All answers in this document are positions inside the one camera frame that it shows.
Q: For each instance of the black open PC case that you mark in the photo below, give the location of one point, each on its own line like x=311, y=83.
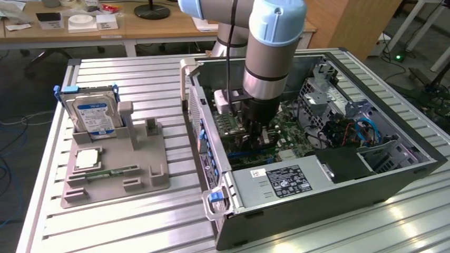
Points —
x=317, y=210

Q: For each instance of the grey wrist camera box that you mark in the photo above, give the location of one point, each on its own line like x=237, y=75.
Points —
x=223, y=101

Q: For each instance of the white box with black lid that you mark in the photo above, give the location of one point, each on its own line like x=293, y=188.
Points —
x=50, y=19

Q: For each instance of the white table frame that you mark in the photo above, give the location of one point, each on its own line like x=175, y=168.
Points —
x=439, y=62

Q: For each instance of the wooden cabinet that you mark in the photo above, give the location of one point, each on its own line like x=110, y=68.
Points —
x=351, y=26

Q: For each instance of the metal disk bay cage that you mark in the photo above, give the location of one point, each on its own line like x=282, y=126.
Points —
x=317, y=102

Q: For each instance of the small white labelled box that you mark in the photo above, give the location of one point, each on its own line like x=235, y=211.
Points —
x=106, y=22

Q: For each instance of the black round lamp base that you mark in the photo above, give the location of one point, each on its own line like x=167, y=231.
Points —
x=151, y=11

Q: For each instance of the silver CPU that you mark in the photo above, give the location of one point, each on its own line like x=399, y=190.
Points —
x=87, y=158

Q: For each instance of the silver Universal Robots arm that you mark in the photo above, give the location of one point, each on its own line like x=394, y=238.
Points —
x=267, y=66

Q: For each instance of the hard disk with blue bracket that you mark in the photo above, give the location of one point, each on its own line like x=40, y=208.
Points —
x=92, y=116

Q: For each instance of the red packet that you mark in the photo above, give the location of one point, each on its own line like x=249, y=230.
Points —
x=108, y=8

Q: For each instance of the white box with round dish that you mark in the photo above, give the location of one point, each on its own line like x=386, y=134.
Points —
x=82, y=23

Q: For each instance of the green RAM stick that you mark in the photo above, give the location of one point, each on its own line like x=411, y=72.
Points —
x=108, y=173

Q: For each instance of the green motherboard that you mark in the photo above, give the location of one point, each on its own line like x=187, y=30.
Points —
x=291, y=142

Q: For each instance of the white paper stack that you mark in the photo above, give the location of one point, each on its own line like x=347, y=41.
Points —
x=206, y=26

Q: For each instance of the wooden desk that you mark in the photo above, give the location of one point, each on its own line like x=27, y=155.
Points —
x=52, y=37

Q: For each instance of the white paper note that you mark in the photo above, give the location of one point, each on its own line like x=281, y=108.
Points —
x=18, y=27

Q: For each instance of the blue case latch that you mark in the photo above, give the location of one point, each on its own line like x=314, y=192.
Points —
x=215, y=197

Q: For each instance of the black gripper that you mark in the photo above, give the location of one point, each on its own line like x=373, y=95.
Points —
x=262, y=110

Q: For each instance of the grey power supply unit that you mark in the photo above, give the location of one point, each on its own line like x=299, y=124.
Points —
x=253, y=189

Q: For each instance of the grey parts rack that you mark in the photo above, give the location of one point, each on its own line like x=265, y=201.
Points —
x=116, y=155

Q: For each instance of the graphics card with metal bracket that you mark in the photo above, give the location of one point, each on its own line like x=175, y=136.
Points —
x=267, y=137

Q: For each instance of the device with green light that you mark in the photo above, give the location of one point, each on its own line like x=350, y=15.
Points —
x=398, y=57

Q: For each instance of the blue expansion slot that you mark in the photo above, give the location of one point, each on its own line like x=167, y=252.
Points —
x=242, y=154

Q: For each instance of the black chair base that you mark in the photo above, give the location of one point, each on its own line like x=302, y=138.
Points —
x=46, y=56

